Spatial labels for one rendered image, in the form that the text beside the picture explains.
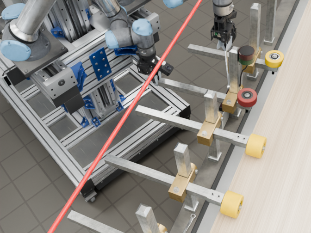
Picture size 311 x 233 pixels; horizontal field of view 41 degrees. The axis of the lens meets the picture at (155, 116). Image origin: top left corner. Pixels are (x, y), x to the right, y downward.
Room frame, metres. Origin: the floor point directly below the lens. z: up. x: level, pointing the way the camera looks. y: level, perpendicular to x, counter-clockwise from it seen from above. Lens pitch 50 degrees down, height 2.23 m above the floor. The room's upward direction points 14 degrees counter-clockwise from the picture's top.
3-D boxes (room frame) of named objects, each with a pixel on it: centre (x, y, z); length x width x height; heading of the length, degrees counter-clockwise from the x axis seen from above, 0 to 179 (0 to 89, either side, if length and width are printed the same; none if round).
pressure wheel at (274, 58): (1.26, -0.57, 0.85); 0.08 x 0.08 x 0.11
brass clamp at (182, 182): (0.74, -0.04, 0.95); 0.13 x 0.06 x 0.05; 143
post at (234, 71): (1.16, -0.36, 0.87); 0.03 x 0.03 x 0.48; 53
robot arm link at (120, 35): (1.38, 0.06, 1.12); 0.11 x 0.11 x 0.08; 85
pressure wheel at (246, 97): (1.09, -0.39, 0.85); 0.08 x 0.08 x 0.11
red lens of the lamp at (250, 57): (1.13, -0.40, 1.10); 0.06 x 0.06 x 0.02
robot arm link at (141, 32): (1.36, -0.03, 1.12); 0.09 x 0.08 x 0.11; 85
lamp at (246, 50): (1.13, -0.39, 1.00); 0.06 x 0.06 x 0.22; 53
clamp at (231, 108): (1.14, -0.35, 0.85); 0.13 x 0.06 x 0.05; 143
